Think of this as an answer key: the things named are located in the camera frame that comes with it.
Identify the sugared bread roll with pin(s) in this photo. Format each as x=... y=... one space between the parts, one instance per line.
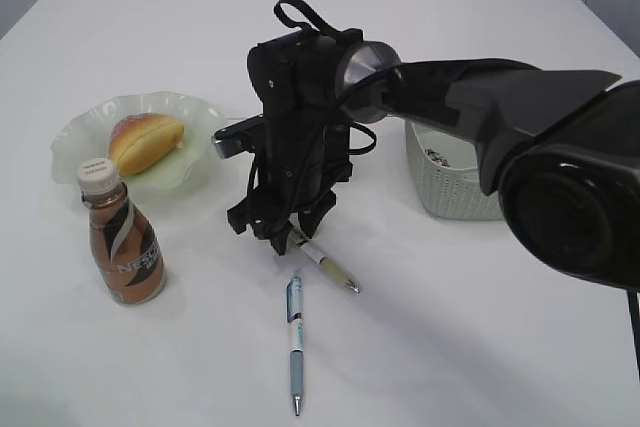
x=139 y=141

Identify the pale green wavy glass plate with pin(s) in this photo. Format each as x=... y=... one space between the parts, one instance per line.
x=88 y=136

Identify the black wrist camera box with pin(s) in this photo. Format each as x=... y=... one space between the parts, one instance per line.
x=245 y=136

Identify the blue and grey pen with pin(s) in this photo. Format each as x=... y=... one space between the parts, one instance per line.
x=294 y=315

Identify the brown Nescafe coffee bottle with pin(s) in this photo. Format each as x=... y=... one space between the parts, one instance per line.
x=122 y=240

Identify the pale green woven plastic basket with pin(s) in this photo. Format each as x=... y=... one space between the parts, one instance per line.
x=449 y=193

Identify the small paper ball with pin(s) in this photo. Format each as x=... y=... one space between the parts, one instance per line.
x=437 y=158

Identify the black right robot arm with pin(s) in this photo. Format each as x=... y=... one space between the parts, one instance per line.
x=560 y=149

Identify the beige and white pen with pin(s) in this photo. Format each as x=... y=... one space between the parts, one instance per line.
x=324 y=262

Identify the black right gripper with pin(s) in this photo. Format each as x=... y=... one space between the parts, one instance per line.
x=287 y=178

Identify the black mesh pen holder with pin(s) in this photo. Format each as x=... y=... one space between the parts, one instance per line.
x=336 y=145

